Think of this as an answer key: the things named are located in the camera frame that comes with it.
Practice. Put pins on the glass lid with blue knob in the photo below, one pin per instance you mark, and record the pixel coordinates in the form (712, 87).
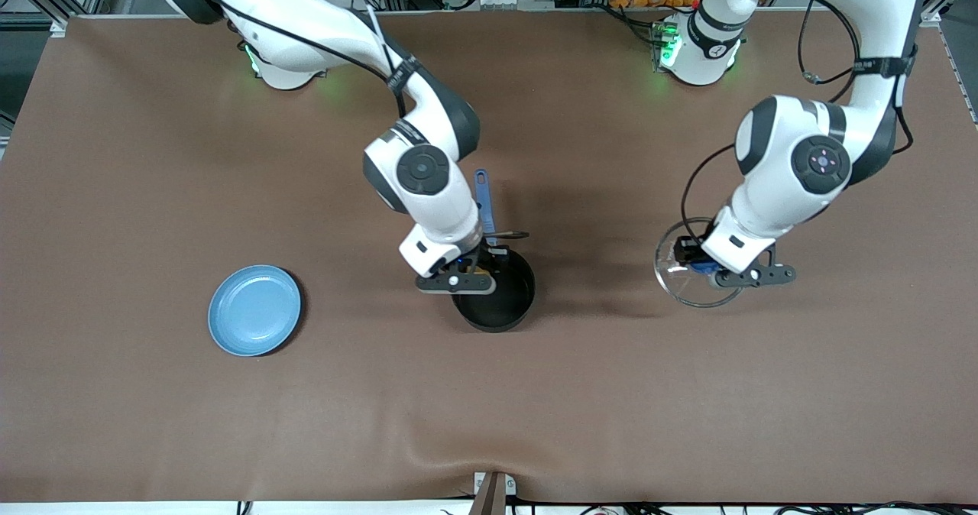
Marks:
(676, 284)

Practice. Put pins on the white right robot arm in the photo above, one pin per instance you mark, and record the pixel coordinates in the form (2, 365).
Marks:
(428, 202)

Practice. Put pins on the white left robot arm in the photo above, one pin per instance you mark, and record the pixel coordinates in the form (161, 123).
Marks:
(772, 194)

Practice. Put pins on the brown table mat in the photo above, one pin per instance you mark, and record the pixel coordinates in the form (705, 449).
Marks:
(688, 385)

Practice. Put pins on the blue plate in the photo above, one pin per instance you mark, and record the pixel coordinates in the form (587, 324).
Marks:
(256, 309)

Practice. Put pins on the metal table clamp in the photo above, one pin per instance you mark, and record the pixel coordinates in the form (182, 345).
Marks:
(493, 496)

